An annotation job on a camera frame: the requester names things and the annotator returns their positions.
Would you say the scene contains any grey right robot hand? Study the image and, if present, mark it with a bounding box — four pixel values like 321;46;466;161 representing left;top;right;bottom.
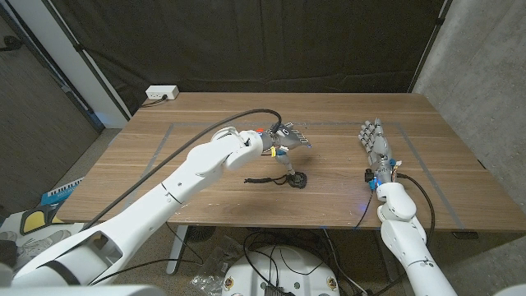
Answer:
357;118;403;191

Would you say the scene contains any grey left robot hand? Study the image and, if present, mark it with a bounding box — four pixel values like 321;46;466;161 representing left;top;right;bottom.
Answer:
262;121;312;178

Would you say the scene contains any black stopwatch with lanyard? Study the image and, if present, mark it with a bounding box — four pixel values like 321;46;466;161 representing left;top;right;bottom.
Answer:
243;171;308;190

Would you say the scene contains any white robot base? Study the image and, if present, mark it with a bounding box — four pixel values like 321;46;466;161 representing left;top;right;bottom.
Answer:
221;245;341;296

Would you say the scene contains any grey tape rectangle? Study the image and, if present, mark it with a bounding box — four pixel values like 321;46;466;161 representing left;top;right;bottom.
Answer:
117;121;465;230

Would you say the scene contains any black backdrop curtain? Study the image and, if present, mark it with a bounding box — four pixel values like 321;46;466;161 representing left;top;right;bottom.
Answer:
48;0;450;117

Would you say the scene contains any black backdrop stand pole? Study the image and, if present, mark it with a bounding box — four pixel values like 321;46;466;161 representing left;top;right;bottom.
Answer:
40;0;132;121
408;0;453;94

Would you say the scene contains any grey table leg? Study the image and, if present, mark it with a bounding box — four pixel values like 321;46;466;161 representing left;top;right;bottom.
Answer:
374;229;402;284

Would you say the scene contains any black round floor object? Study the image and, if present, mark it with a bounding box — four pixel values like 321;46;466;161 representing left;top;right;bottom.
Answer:
185;225;217;243

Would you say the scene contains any white power strip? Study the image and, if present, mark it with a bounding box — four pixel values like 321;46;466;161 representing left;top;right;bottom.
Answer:
145;85;180;101

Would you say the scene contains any clear plastic bag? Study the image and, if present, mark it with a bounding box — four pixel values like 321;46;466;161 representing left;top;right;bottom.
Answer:
191;236;246;296

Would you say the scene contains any white table leg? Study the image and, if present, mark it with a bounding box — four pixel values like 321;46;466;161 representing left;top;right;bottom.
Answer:
166;224;189;275

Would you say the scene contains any blue booklet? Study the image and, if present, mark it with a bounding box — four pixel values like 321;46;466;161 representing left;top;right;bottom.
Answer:
39;176;85;206

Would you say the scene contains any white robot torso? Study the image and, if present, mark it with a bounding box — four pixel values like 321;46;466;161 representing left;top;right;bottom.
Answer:
0;284;168;296

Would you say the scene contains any sneaker print poster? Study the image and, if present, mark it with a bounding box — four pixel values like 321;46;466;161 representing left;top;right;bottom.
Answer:
0;211;85;272

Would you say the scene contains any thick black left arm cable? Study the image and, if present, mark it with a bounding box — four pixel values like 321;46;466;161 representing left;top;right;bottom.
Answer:
81;108;284;231

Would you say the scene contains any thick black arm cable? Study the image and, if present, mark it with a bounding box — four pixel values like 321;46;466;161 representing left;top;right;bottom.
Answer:
81;108;284;231
396;172;436;243

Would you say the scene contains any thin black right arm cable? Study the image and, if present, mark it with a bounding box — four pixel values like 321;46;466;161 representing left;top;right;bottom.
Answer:
353;189;375;229

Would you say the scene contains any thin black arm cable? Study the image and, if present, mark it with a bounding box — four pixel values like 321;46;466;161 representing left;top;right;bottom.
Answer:
353;189;375;229
88;221;205;285

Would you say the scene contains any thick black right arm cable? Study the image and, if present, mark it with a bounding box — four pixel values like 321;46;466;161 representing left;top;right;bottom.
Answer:
396;172;436;243

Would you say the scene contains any black power strip plug cable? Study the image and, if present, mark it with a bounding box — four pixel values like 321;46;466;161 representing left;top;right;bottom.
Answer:
141;95;168;109

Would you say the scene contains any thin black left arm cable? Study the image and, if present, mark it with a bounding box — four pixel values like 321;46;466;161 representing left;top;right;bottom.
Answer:
88;221;205;285

